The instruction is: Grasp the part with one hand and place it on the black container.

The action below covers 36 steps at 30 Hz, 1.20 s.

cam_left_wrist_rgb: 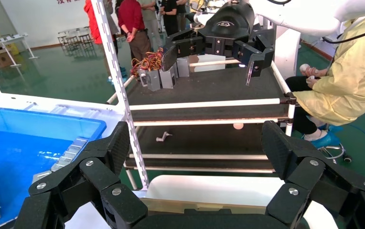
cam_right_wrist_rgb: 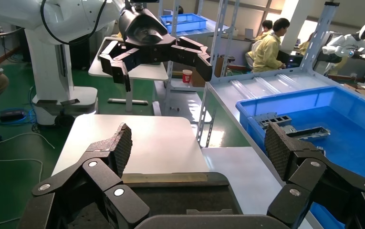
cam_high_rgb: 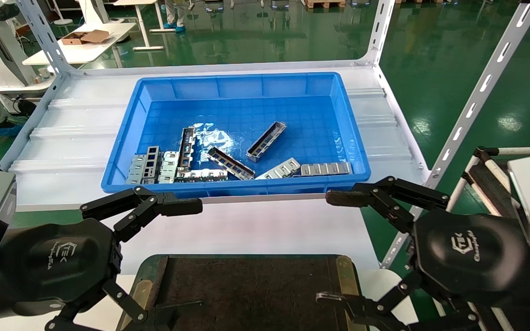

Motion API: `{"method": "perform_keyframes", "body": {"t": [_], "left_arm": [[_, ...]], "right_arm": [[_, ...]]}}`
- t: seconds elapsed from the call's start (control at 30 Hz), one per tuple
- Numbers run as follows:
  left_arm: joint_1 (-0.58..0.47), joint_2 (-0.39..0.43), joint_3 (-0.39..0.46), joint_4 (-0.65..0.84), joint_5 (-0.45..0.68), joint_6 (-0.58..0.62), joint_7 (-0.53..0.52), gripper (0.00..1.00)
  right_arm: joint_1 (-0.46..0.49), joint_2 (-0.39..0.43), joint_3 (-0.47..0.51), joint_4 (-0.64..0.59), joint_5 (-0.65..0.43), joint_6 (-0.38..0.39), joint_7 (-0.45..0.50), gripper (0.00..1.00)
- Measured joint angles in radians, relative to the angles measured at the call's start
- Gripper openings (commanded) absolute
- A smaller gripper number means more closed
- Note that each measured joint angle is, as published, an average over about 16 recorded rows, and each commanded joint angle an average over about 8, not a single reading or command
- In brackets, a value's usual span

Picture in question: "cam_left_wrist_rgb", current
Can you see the white folding table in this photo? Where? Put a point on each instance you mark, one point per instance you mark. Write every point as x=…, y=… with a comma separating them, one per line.
x=11, y=39

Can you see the small white ball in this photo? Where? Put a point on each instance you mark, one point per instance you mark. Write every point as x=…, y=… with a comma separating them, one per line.
x=238, y=126

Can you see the person in black shirt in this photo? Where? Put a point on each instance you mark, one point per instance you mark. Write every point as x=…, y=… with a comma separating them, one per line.
x=169, y=15

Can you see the person in dark red shirt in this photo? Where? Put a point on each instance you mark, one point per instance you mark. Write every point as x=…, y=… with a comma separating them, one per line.
x=133, y=19

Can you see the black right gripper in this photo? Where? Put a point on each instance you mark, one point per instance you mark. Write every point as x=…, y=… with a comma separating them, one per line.
x=226, y=25

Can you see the wheeled stool base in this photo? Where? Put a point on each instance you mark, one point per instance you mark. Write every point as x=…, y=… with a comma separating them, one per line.
x=347, y=159

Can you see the flat white box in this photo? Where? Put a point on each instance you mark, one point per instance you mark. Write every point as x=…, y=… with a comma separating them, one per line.
x=210, y=58

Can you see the person in red jacket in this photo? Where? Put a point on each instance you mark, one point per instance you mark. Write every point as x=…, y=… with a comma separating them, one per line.
x=93, y=22

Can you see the large blue plastic bin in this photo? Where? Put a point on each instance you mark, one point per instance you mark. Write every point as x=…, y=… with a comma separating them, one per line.
x=18, y=151

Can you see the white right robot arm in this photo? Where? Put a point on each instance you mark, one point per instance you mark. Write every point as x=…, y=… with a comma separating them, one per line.
x=296, y=15

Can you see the pipe frame cart black shelves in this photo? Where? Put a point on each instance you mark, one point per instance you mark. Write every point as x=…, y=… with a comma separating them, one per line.
x=207, y=85

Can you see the person in grey green shirt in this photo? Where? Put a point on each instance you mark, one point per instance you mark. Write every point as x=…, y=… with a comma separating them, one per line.
x=152, y=22

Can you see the person in yellow coat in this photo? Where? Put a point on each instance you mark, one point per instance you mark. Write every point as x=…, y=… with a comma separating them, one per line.
x=353, y=79

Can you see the white work table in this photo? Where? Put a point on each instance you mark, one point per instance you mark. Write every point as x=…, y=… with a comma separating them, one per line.
x=207, y=189

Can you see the small silver crank part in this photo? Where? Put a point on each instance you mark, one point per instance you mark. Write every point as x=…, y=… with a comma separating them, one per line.
x=162, y=137

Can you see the grey metal servo box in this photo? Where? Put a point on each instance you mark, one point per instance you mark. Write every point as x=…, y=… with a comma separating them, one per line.
x=183, y=67
x=167, y=78
x=153, y=80

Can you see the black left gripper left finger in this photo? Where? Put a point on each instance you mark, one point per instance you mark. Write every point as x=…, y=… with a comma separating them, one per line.
x=100, y=177

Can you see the metal frame stool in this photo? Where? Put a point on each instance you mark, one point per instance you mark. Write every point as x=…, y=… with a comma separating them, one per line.
x=63, y=41
x=74, y=41
x=86, y=39

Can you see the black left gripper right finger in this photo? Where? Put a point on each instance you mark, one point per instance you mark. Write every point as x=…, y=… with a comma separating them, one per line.
x=308, y=177

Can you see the brown cardboard box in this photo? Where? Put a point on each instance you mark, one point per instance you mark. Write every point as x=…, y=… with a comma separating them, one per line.
x=3, y=59

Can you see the long flat slotted metal bracket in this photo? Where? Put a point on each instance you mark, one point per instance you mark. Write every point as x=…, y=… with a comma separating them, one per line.
x=71, y=150

